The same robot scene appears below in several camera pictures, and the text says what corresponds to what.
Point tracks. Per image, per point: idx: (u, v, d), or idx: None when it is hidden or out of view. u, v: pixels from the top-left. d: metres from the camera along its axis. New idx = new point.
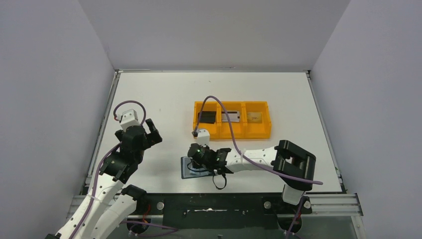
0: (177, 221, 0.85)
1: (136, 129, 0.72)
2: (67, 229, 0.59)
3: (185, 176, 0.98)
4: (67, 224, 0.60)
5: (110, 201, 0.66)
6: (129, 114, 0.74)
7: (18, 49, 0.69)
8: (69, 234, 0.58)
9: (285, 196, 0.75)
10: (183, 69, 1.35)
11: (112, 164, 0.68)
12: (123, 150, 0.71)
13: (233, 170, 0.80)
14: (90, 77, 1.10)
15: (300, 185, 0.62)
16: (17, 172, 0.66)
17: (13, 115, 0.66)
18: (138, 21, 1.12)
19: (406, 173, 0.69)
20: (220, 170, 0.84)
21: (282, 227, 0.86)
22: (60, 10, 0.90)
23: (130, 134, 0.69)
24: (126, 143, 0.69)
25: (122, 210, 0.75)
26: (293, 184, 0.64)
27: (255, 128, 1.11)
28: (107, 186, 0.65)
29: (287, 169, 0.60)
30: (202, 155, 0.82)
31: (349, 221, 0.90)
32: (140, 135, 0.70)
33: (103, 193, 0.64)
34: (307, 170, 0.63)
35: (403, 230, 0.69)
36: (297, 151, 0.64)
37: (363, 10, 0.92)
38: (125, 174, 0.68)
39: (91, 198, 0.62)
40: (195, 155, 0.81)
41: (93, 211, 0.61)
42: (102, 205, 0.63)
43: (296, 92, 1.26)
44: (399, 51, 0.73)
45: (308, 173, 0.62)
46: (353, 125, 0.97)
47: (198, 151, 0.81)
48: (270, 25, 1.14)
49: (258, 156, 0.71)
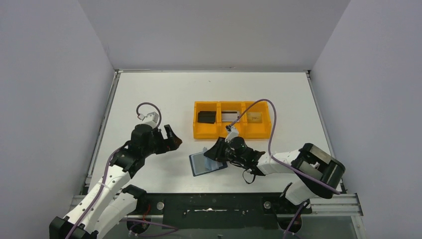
0: (177, 221, 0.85)
1: (144, 126, 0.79)
2: (76, 213, 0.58)
3: (196, 174, 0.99)
4: (76, 208, 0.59)
5: (116, 191, 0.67)
6: (150, 116, 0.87)
7: (18, 48, 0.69)
8: (77, 217, 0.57)
9: (290, 194, 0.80)
10: (183, 69, 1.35)
11: (122, 157, 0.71)
12: (131, 146, 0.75)
13: (264, 171, 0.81)
14: (90, 77, 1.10)
15: (317, 189, 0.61)
16: (17, 172, 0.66)
17: (13, 115, 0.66)
18: (138, 22, 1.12)
19: (405, 173, 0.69)
20: (254, 171, 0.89)
21: (281, 227, 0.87)
22: (60, 11, 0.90)
23: (139, 131, 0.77)
24: (136, 139, 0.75)
25: (123, 207, 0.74)
26: (314, 191, 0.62)
27: (255, 128, 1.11)
28: (116, 177, 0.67)
29: (305, 169, 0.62)
30: (244, 151, 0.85)
31: (349, 221, 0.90)
32: (148, 133, 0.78)
33: (113, 182, 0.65)
34: (330, 177, 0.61)
35: (403, 230, 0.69)
36: (322, 156, 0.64)
37: (363, 9, 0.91)
38: (133, 168, 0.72)
39: (101, 185, 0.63)
40: (238, 149, 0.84)
41: (102, 198, 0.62)
42: (109, 194, 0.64)
43: (295, 92, 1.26)
44: (399, 52, 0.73)
45: (332, 179, 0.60)
46: (352, 125, 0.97)
47: (242, 146, 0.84)
48: (270, 26, 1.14)
49: (283, 157, 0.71)
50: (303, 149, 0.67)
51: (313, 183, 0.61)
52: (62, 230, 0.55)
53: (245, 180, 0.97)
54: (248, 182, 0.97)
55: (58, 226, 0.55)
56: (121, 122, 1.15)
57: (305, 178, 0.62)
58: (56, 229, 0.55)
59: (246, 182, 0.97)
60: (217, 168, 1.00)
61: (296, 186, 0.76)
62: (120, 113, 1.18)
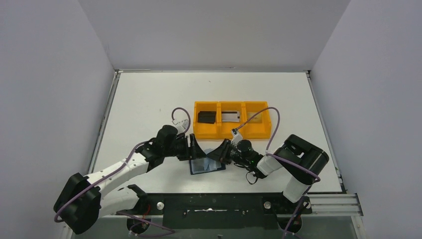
0: (177, 221, 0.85)
1: (170, 128, 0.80)
2: (95, 176, 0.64)
3: (194, 172, 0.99)
4: (96, 174, 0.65)
5: (133, 174, 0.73)
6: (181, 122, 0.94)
7: (18, 48, 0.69)
8: (96, 179, 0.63)
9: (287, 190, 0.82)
10: (183, 69, 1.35)
11: (146, 150, 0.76)
12: (155, 143, 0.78)
13: (264, 171, 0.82)
14: (90, 77, 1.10)
15: (300, 175, 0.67)
16: (17, 172, 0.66)
17: (13, 114, 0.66)
18: (138, 21, 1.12)
19: (405, 172, 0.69)
20: (257, 174, 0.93)
21: (281, 227, 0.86)
22: (60, 10, 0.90)
23: (165, 131, 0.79)
24: (160, 138, 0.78)
25: (126, 200, 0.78)
26: (298, 178, 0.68)
27: (255, 128, 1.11)
28: (138, 162, 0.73)
29: (288, 157, 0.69)
30: (250, 153, 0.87)
31: (349, 221, 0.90)
32: (173, 134, 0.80)
33: (134, 165, 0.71)
34: (313, 164, 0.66)
35: (403, 231, 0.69)
36: (303, 145, 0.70)
37: (363, 9, 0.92)
38: (151, 164, 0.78)
39: (124, 164, 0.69)
40: (245, 151, 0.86)
41: (121, 174, 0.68)
42: (128, 173, 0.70)
43: (296, 92, 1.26)
44: (399, 52, 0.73)
45: (314, 166, 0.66)
46: (353, 125, 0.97)
47: (250, 150, 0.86)
48: (270, 26, 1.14)
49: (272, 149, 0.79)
50: (287, 140, 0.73)
51: (294, 169, 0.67)
52: (78, 186, 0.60)
53: (247, 180, 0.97)
54: (251, 183, 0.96)
55: (75, 183, 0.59)
56: (122, 122, 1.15)
57: (287, 165, 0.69)
58: (74, 184, 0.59)
59: (249, 182, 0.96)
60: (215, 169, 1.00)
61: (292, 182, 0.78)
62: (121, 113, 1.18)
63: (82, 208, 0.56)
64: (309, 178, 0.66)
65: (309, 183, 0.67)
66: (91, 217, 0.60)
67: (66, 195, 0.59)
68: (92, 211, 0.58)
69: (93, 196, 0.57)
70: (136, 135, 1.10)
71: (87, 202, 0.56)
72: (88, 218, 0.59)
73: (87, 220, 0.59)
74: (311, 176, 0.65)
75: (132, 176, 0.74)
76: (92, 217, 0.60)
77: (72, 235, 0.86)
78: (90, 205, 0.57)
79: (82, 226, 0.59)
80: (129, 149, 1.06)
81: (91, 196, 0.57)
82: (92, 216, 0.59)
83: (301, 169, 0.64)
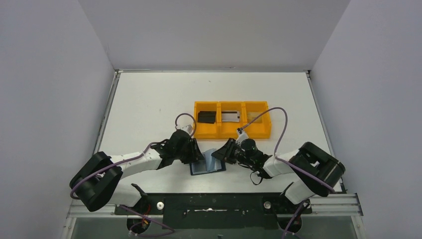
0: (177, 221, 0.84)
1: (183, 131, 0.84)
2: (118, 158, 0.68)
3: (194, 173, 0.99)
4: (117, 157, 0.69)
5: (144, 167, 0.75)
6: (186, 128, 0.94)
7: (17, 48, 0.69)
8: (118, 160, 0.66)
9: (288, 192, 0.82)
10: (183, 69, 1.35)
11: (159, 149, 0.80)
12: (167, 144, 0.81)
13: (270, 172, 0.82)
14: (90, 77, 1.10)
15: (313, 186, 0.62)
16: (17, 172, 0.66)
17: (13, 114, 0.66)
18: (138, 21, 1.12)
19: (405, 173, 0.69)
20: (262, 174, 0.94)
21: (281, 227, 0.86)
22: (60, 10, 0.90)
23: (178, 133, 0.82)
24: (173, 140, 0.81)
25: (129, 198, 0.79)
26: (311, 188, 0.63)
27: (255, 128, 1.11)
28: (154, 155, 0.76)
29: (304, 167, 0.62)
30: (254, 152, 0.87)
31: (349, 221, 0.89)
32: (185, 137, 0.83)
33: (150, 158, 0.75)
34: (329, 176, 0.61)
35: (403, 230, 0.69)
36: (320, 154, 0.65)
37: (363, 9, 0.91)
38: (162, 162, 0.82)
39: (142, 153, 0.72)
40: (249, 150, 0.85)
41: (140, 162, 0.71)
42: (144, 163, 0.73)
43: (296, 92, 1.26)
44: (400, 52, 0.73)
45: (330, 178, 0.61)
46: (353, 125, 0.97)
47: (253, 149, 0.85)
48: (271, 26, 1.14)
49: (284, 155, 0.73)
50: (302, 147, 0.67)
51: (309, 180, 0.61)
52: (100, 164, 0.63)
53: (252, 181, 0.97)
54: (255, 183, 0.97)
55: (99, 159, 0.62)
56: (121, 122, 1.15)
57: (301, 174, 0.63)
58: (97, 161, 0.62)
59: (253, 183, 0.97)
60: (215, 169, 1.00)
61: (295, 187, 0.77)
62: (121, 113, 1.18)
63: (101, 183, 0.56)
64: (324, 190, 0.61)
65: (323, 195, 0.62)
66: (106, 198, 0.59)
67: (88, 170, 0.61)
68: (109, 189, 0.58)
69: (115, 174, 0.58)
70: (136, 135, 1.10)
71: (108, 179, 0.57)
72: (103, 198, 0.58)
73: (101, 200, 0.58)
74: (327, 189, 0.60)
75: (144, 170, 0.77)
76: (106, 199, 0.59)
77: (72, 235, 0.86)
78: (109, 181, 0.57)
79: (95, 205, 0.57)
80: (129, 149, 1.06)
81: (113, 174, 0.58)
82: (106, 196, 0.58)
83: (320, 181, 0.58)
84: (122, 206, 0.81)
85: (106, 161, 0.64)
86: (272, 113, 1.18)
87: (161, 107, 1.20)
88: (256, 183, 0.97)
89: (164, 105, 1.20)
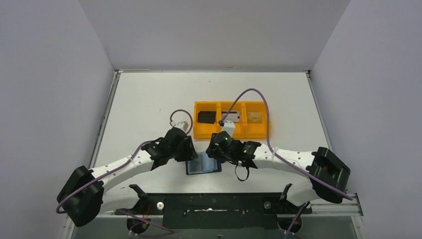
0: (177, 221, 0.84)
1: (178, 129, 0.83)
2: (100, 170, 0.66)
3: (190, 172, 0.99)
4: (101, 168, 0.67)
5: (135, 172, 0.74)
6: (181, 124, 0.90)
7: (18, 48, 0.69)
8: (101, 174, 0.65)
9: (292, 196, 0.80)
10: (183, 69, 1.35)
11: (153, 147, 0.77)
12: (161, 143, 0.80)
13: (259, 165, 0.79)
14: (90, 77, 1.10)
15: (327, 195, 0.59)
16: (16, 171, 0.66)
17: (13, 114, 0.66)
18: (137, 21, 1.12)
19: (406, 173, 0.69)
20: (245, 163, 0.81)
21: (282, 227, 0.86)
22: (60, 11, 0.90)
23: (174, 132, 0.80)
24: (167, 138, 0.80)
25: (125, 200, 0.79)
26: (324, 196, 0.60)
27: (255, 128, 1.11)
28: (144, 159, 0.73)
29: (323, 177, 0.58)
30: (229, 144, 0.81)
31: (349, 221, 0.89)
32: (182, 136, 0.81)
33: (139, 163, 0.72)
34: (339, 180, 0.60)
35: (404, 230, 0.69)
36: (335, 162, 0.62)
37: (363, 9, 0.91)
38: (156, 162, 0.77)
39: (129, 160, 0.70)
40: (222, 142, 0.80)
41: (126, 170, 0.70)
42: (132, 170, 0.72)
43: (295, 92, 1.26)
44: (399, 51, 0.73)
45: (340, 183, 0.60)
46: (353, 125, 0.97)
47: (225, 139, 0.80)
48: (271, 26, 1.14)
49: (292, 158, 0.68)
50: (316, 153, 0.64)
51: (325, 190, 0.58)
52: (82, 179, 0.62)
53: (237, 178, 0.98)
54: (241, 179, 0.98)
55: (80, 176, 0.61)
56: (121, 122, 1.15)
57: (317, 184, 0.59)
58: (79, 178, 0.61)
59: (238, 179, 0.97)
60: (211, 170, 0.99)
61: (299, 190, 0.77)
62: (121, 113, 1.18)
63: (83, 201, 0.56)
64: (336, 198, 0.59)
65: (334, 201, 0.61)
66: (92, 213, 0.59)
67: (71, 187, 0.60)
68: (93, 206, 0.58)
69: (96, 190, 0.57)
70: (136, 135, 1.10)
71: (88, 195, 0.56)
72: (89, 213, 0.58)
73: (87, 215, 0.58)
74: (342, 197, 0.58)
75: (137, 173, 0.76)
76: (93, 214, 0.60)
77: (72, 235, 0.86)
78: (91, 199, 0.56)
79: (81, 222, 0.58)
80: (128, 149, 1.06)
81: (93, 190, 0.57)
82: (92, 211, 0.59)
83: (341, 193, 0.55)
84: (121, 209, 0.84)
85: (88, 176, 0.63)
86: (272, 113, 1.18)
87: (161, 107, 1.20)
88: (258, 183, 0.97)
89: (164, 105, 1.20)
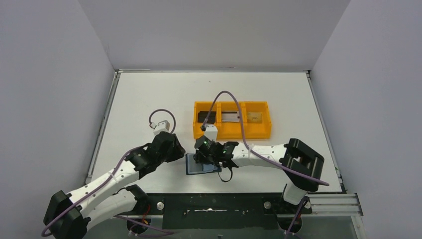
0: (177, 222, 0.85)
1: (166, 135, 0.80)
2: (79, 193, 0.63)
3: (189, 172, 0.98)
4: (81, 189, 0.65)
5: (121, 185, 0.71)
6: (162, 124, 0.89)
7: (18, 48, 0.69)
8: (78, 198, 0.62)
9: (287, 195, 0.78)
10: (184, 69, 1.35)
11: (138, 157, 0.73)
12: (150, 149, 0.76)
13: (239, 164, 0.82)
14: (90, 77, 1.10)
15: (303, 183, 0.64)
16: (16, 171, 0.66)
17: (13, 113, 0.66)
18: (137, 21, 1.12)
19: (406, 173, 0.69)
20: (225, 163, 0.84)
21: (282, 227, 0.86)
22: (60, 11, 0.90)
23: (161, 138, 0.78)
24: (155, 144, 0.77)
25: (121, 204, 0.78)
26: (299, 185, 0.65)
27: (255, 128, 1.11)
28: (127, 172, 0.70)
29: (294, 166, 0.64)
30: (208, 147, 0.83)
31: (349, 221, 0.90)
32: (169, 142, 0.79)
33: (122, 177, 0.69)
34: (314, 170, 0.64)
35: (404, 230, 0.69)
36: (306, 151, 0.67)
37: (363, 9, 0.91)
38: (143, 171, 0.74)
39: (110, 176, 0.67)
40: (202, 146, 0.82)
41: (107, 187, 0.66)
42: (115, 185, 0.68)
43: (295, 92, 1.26)
44: (399, 52, 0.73)
45: (314, 171, 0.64)
46: (353, 125, 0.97)
47: (204, 143, 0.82)
48: (271, 26, 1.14)
49: (266, 152, 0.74)
50: (288, 145, 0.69)
51: (298, 179, 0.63)
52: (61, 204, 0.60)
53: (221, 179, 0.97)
54: (225, 179, 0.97)
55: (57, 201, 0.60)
56: (121, 122, 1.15)
57: (289, 174, 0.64)
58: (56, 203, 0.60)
59: (222, 180, 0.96)
60: (211, 170, 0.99)
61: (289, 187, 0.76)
62: (120, 113, 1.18)
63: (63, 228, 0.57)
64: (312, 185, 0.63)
65: (311, 190, 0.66)
66: (77, 233, 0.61)
67: (52, 212, 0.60)
68: (75, 229, 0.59)
69: (74, 217, 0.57)
70: (136, 135, 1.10)
71: (67, 223, 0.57)
72: (73, 234, 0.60)
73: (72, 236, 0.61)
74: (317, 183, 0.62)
75: (124, 185, 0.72)
76: (80, 233, 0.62)
77: None
78: (70, 225, 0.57)
79: None
80: (128, 149, 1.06)
81: (72, 217, 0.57)
82: (76, 233, 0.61)
83: (310, 179, 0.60)
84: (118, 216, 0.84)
85: (66, 201, 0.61)
86: (272, 114, 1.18)
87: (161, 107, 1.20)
88: (259, 182, 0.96)
89: (164, 105, 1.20)
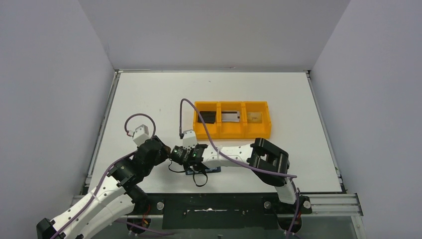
0: (177, 222, 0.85)
1: (153, 143, 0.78)
2: (62, 220, 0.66)
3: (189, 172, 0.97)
4: (65, 214, 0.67)
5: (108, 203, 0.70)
6: (139, 130, 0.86)
7: (18, 48, 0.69)
8: (62, 224, 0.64)
9: (281, 196, 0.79)
10: (184, 69, 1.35)
11: (122, 170, 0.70)
12: (136, 159, 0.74)
13: (210, 166, 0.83)
14: (90, 77, 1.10)
15: (271, 180, 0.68)
16: (17, 172, 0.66)
17: (13, 113, 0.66)
18: (137, 20, 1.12)
19: (406, 173, 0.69)
20: (197, 166, 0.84)
21: (282, 227, 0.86)
22: (60, 11, 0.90)
23: (147, 147, 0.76)
24: (141, 154, 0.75)
25: (117, 211, 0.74)
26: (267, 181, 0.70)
27: (255, 128, 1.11)
28: (109, 189, 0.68)
29: (262, 166, 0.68)
30: (179, 155, 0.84)
31: (349, 221, 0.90)
32: (155, 150, 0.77)
33: (104, 195, 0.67)
34: (279, 166, 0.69)
35: (404, 231, 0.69)
36: (271, 149, 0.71)
37: (363, 9, 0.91)
38: (129, 182, 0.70)
39: (91, 197, 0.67)
40: (172, 155, 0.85)
41: (90, 209, 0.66)
42: (98, 206, 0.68)
43: (295, 92, 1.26)
44: (400, 51, 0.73)
45: (280, 167, 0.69)
46: (353, 125, 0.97)
47: (175, 151, 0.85)
48: (271, 26, 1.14)
49: (235, 153, 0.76)
50: (254, 145, 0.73)
51: (266, 176, 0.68)
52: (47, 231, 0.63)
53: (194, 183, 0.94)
54: (198, 184, 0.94)
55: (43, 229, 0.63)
56: (121, 122, 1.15)
57: (258, 173, 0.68)
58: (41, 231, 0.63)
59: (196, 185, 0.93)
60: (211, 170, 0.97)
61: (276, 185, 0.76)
62: (120, 113, 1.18)
63: None
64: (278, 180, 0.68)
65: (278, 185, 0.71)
66: None
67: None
68: None
69: None
70: None
71: None
72: None
73: None
74: (282, 178, 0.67)
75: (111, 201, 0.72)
76: None
77: None
78: None
79: None
80: (128, 149, 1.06)
81: None
82: None
83: (277, 174, 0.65)
84: (115, 220, 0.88)
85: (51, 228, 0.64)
86: (272, 113, 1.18)
87: (161, 107, 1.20)
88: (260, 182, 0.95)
89: (164, 105, 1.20)
